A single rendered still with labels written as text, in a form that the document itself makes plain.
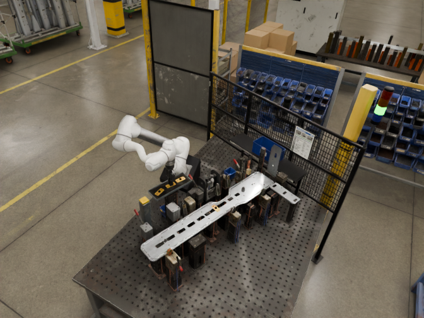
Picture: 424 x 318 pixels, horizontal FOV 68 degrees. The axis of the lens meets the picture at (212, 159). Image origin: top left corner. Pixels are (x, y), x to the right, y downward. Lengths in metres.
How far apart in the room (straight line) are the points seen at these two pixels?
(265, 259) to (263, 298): 0.35
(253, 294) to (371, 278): 1.68
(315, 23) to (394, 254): 6.38
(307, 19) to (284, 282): 7.43
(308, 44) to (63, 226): 7.44
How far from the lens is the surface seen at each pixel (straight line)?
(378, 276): 4.04
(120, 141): 2.81
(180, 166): 3.07
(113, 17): 9.94
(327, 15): 9.05
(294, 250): 2.97
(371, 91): 2.70
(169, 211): 2.61
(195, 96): 5.14
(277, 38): 7.15
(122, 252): 2.89
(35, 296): 3.75
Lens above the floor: 3.02
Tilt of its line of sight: 39 degrees down
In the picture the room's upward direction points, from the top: 3 degrees clockwise
